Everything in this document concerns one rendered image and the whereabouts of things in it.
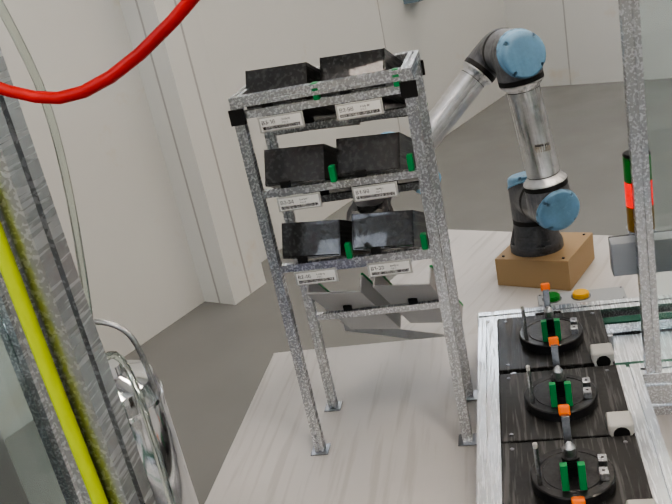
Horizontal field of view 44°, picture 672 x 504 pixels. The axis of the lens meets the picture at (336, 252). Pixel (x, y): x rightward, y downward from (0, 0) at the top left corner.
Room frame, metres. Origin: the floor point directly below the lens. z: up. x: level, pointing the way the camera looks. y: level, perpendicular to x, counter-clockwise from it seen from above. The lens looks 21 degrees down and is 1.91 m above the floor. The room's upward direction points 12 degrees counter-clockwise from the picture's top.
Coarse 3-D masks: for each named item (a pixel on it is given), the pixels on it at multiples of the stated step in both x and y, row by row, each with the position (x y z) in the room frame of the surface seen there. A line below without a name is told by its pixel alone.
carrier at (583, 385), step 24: (504, 384) 1.48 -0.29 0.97; (528, 384) 1.36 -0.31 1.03; (552, 384) 1.34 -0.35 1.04; (576, 384) 1.40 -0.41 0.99; (600, 384) 1.41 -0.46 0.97; (504, 408) 1.40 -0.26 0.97; (528, 408) 1.37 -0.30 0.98; (552, 408) 1.34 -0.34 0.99; (576, 408) 1.32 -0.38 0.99; (600, 408) 1.33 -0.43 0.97; (624, 408) 1.31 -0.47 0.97; (504, 432) 1.32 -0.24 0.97; (528, 432) 1.30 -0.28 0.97; (552, 432) 1.29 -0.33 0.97; (576, 432) 1.27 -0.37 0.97; (600, 432) 1.26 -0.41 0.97; (624, 432) 1.24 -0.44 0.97
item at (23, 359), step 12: (0, 288) 1.25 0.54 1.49; (0, 300) 1.25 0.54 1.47; (0, 312) 1.25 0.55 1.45; (12, 324) 1.25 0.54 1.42; (12, 336) 1.25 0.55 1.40; (24, 348) 1.26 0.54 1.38; (24, 360) 1.25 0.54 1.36; (24, 372) 1.25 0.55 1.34; (36, 384) 1.25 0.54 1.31; (36, 396) 1.25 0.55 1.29; (48, 420) 1.25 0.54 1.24; (48, 432) 1.25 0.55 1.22; (60, 444) 1.25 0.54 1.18; (60, 456) 1.25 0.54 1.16; (60, 468) 1.26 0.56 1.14; (72, 480) 1.25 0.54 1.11; (72, 492) 1.25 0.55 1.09
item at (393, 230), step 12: (360, 216) 1.58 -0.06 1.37; (372, 216) 1.57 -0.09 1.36; (384, 216) 1.56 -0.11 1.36; (396, 216) 1.55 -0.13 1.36; (408, 216) 1.54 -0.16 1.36; (420, 216) 1.58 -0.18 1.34; (360, 228) 1.57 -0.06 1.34; (372, 228) 1.56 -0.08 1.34; (384, 228) 1.55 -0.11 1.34; (396, 228) 1.54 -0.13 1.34; (408, 228) 1.53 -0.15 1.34; (420, 228) 1.57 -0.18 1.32; (360, 240) 1.56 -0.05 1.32; (372, 240) 1.55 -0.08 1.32; (384, 240) 1.54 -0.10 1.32; (396, 240) 1.53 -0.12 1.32; (408, 240) 1.52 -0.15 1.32; (420, 240) 1.55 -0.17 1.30
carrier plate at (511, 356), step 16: (512, 320) 1.75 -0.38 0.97; (528, 320) 1.73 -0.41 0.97; (592, 320) 1.67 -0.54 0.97; (512, 336) 1.67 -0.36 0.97; (592, 336) 1.60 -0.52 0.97; (512, 352) 1.60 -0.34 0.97; (528, 352) 1.59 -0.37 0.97; (576, 352) 1.55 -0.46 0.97; (512, 368) 1.54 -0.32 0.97; (544, 368) 1.52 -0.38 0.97
